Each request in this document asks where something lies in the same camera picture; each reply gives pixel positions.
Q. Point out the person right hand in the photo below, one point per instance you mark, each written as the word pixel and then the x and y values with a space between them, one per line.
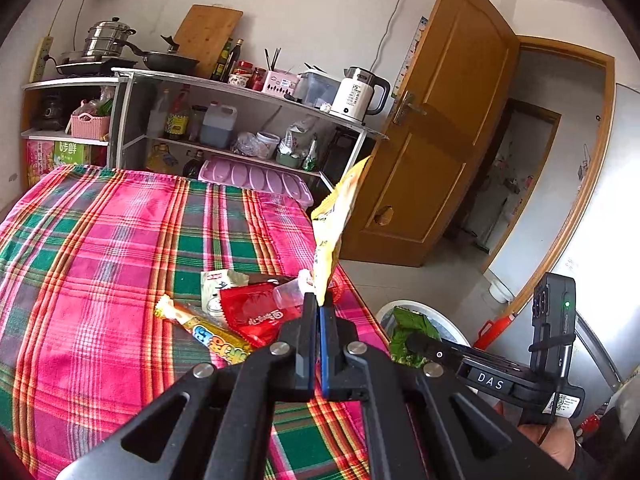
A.
pixel 558 441

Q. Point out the white power strip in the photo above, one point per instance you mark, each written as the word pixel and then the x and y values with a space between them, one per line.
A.
pixel 40 59

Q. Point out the yellow snack packet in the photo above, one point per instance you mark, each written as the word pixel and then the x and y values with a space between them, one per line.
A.
pixel 328 223

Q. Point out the white electric kettle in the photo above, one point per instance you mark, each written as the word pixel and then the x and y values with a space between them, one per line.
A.
pixel 355 93

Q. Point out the yellow sausage stick wrapper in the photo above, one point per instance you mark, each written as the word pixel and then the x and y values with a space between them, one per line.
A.
pixel 220 341

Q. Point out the pink lid storage box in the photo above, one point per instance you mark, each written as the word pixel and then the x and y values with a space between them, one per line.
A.
pixel 233 172

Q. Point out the pink plaid tablecloth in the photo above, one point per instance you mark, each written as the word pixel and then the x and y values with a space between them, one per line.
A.
pixel 85 255

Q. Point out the wooden door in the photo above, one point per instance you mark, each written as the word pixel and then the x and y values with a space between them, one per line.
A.
pixel 437 134

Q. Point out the black frying pan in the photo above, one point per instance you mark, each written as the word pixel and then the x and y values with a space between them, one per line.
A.
pixel 170 61

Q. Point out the white metal shelf rack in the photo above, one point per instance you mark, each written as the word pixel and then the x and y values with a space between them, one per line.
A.
pixel 269 131

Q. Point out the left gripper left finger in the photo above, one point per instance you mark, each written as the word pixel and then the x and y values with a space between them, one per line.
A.
pixel 248 393

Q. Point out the red noodle sauce packet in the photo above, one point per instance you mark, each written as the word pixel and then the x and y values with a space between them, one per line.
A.
pixel 253 313

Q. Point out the gold green snack bag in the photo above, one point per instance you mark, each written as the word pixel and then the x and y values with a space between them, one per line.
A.
pixel 407 323

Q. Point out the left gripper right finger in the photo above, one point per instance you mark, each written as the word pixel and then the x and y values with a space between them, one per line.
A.
pixel 354 371

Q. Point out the steel steamer pot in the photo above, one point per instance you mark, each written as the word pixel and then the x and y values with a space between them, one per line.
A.
pixel 105 38

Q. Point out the pink utensil basket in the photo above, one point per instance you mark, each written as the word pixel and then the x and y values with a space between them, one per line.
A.
pixel 280 84

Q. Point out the white vinegar jug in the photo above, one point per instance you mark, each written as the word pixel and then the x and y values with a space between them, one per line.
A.
pixel 218 124

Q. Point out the wooden cutting board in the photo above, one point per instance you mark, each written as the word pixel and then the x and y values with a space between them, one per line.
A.
pixel 203 33

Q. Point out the oil bottle yellow label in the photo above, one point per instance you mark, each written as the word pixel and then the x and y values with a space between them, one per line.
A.
pixel 177 120

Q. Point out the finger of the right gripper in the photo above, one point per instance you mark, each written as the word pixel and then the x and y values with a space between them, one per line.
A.
pixel 452 356

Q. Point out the small beige packet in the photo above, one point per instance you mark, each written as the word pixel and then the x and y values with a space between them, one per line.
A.
pixel 213 282

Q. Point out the pink woven basket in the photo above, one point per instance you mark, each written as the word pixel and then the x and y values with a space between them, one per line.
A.
pixel 89 127

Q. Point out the brown chocolate wrapper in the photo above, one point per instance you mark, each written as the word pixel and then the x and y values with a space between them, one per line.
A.
pixel 276 280

